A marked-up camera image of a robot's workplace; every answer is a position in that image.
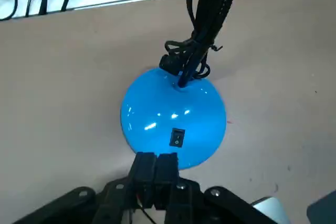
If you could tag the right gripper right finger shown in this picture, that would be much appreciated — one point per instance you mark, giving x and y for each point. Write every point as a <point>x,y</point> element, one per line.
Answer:
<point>166,179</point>

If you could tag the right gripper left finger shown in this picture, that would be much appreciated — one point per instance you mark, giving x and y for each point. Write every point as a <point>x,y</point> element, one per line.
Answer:
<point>143,179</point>

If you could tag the blue desk lamp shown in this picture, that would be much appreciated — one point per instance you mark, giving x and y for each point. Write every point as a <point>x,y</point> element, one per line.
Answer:
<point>157,103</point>

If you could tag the silver laptop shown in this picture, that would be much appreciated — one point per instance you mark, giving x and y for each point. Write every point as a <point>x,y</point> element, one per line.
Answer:
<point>270,211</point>

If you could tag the black mouse pad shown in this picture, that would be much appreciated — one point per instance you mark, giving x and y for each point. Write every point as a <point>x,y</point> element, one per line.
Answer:
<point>325,208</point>

